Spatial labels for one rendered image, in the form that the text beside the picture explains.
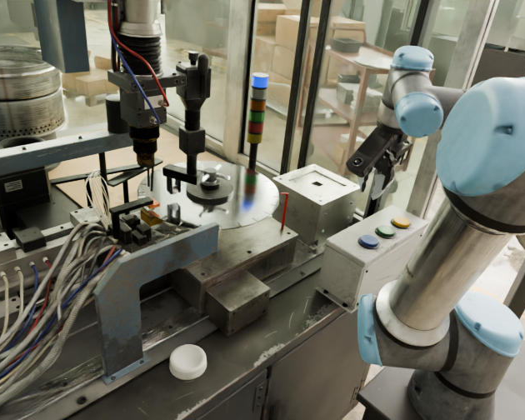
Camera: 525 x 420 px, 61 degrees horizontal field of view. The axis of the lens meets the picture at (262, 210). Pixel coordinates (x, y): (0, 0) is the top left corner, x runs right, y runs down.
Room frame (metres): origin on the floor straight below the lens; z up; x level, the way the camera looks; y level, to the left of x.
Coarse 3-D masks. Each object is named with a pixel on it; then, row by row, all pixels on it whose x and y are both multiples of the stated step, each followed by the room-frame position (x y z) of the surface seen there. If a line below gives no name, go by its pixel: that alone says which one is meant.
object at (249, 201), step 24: (240, 168) 1.05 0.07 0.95; (144, 192) 0.87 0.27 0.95; (168, 192) 0.88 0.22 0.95; (240, 192) 0.92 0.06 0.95; (264, 192) 0.93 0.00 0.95; (168, 216) 0.78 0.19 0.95; (192, 216) 0.79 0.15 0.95; (216, 216) 0.80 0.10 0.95; (240, 216) 0.81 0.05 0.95; (264, 216) 0.83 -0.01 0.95
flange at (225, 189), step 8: (192, 184) 0.91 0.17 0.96; (200, 184) 0.90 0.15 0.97; (208, 184) 0.90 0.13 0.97; (216, 184) 0.90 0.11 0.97; (224, 184) 0.93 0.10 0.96; (192, 192) 0.88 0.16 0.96; (200, 192) 0.88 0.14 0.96; (208, 192) 0.88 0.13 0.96; (216, 192) 0.89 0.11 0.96; (224, 192) 0.89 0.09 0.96; (232, 192) 0.91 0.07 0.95; (200, 200) 0.86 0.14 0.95; (208, 200) 0.86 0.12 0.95; (216, 200) 0.86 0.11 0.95
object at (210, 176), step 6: (198, 168) 0.92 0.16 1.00; (210, 168) 0.92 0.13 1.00; (216, 168) 0.93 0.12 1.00; (204, 174) 0.91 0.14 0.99; (210, 174) 0.90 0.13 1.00; (216, 174) 0.90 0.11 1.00; (222, 174) 0.90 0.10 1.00; (204, 180) 0.87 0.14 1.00; (210, 180) 0.90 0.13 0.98; (216, 180) 0.91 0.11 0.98
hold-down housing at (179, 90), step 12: (192, 60) 0.83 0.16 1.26; (192, 72) 0.82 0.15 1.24; (192, 84) 0.82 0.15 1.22; (180, 96) 0.82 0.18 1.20; (192, 96) 0.82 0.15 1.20; (192, 108) 0.83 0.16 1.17; (192, 120) 0.83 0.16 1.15; (180, 132) 0.84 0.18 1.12; (192, 132) 0.82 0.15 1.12; (204, 132) 0.84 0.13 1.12; (180, 144) 0.84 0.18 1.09; (192, 144) 0.82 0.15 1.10; (204, 144) 0.84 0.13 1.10
